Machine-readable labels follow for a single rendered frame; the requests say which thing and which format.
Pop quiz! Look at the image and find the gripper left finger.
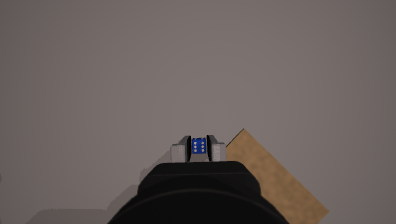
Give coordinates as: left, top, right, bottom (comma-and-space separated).
171, 136, 192, 163

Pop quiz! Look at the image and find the tan square mat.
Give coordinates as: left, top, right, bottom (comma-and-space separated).
226, 129, 329, 224

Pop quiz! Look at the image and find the blue die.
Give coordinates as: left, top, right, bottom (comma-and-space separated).
192, 138, 206, 154

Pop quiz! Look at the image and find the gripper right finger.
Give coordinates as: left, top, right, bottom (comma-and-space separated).
207, 135, 226, 162

